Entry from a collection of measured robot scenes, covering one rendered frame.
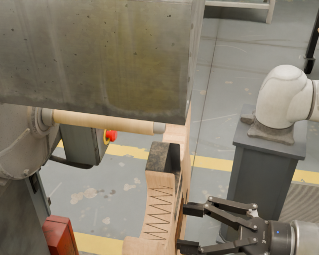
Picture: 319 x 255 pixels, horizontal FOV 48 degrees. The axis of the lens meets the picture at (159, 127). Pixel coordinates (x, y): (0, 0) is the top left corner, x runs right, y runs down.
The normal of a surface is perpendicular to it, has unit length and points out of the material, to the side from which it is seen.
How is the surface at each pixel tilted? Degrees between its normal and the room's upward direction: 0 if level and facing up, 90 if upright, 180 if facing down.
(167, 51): 90
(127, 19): 90
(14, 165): 102
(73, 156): 90
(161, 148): 6
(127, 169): 0
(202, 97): 0
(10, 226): 90
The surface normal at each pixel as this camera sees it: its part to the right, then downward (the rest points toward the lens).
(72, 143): -0.20, 0.62
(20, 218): 0.98, 0.13
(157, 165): -0.07, -0.59
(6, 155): 0.77, 0.42
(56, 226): 0.00, -0.77
